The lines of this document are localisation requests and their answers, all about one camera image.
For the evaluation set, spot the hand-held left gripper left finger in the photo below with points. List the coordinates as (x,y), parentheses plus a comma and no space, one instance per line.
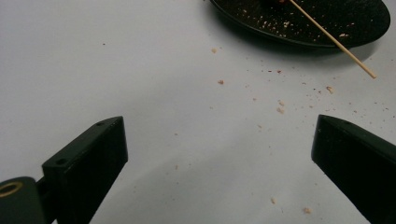
(88,168)

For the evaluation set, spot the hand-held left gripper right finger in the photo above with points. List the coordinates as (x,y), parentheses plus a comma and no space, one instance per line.
(358,158)

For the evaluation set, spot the wooden skewer stick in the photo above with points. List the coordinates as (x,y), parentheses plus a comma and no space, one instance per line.
(334,39)

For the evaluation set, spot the black round plate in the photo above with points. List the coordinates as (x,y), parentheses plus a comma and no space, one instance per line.
(311,21)

